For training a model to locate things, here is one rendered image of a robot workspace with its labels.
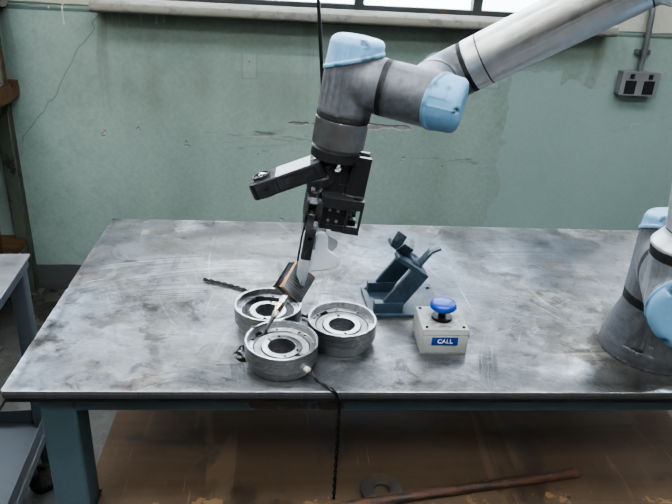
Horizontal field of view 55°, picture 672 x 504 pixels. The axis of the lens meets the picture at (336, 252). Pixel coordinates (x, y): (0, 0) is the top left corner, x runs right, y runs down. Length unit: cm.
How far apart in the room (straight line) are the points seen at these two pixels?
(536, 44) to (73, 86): 196
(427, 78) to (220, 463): 71
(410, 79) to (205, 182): 184
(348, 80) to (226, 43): 164
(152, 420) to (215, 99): 152
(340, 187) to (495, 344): 35
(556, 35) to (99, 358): 77
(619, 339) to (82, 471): 83
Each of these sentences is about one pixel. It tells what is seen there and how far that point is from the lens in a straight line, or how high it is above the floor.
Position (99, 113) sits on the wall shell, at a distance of 262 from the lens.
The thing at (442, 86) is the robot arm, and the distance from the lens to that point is 85.
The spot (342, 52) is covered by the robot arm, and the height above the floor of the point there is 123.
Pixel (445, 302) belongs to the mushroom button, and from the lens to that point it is 99.
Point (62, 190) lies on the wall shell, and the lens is 276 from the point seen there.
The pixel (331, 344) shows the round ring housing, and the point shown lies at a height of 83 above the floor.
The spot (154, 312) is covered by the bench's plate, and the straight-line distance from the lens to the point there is 110.
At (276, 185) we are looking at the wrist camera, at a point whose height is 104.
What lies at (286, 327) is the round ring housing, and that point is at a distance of 98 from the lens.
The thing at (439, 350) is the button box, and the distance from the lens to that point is 100.
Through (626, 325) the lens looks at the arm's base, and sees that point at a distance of 109.
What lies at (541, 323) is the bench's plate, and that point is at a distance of 114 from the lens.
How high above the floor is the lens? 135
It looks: 25 degrees down
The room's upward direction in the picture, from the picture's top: 3 degrees clockwise
